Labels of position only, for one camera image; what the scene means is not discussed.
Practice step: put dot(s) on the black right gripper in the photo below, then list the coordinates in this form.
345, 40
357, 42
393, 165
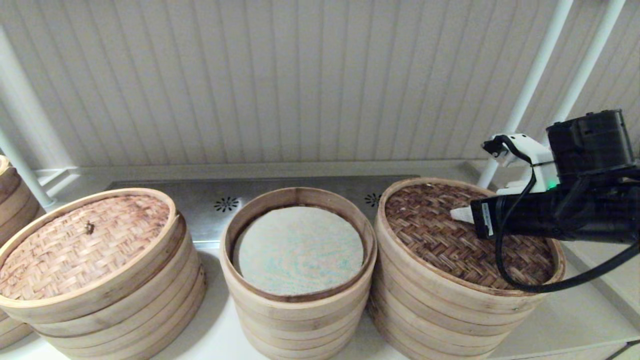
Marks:
540, 217

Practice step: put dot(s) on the dark woven bamboo lid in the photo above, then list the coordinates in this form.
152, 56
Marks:
440, 240

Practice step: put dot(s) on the large bamboo steamer stack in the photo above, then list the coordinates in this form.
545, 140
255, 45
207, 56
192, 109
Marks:
440, 330
125, 325

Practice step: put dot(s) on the small bamboo steamer stack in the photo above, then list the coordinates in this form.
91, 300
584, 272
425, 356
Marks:
300, 325

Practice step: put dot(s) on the light woven bamboo lid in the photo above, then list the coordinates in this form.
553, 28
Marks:
75, 250

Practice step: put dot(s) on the black boxy motor housing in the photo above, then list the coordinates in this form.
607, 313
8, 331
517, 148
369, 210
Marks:
590, 145

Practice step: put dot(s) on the thick white column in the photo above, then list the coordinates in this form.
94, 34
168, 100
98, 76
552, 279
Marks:
25, 100

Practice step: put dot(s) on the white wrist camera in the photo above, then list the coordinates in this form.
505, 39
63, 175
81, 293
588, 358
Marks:
525, 152

